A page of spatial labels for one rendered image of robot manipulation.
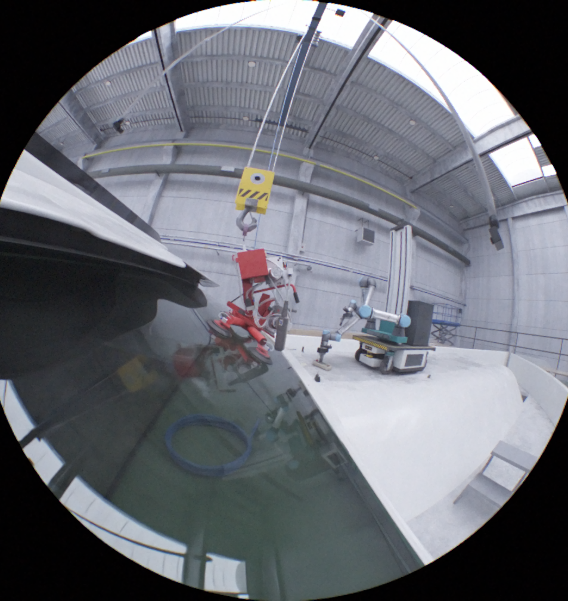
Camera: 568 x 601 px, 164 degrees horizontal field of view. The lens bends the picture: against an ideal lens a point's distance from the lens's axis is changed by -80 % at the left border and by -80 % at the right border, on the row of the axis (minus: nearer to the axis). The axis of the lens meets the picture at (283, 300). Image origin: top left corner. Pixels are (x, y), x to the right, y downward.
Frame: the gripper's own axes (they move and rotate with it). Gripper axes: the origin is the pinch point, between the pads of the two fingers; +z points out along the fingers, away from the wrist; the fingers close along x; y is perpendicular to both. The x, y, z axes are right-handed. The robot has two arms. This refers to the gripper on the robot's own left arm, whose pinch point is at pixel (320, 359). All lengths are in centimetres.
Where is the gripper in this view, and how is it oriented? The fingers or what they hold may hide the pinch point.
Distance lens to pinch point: 207.3
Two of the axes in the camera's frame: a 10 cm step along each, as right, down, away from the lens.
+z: -1.5, 9.9, -0.1
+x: -7.7, -1.2, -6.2
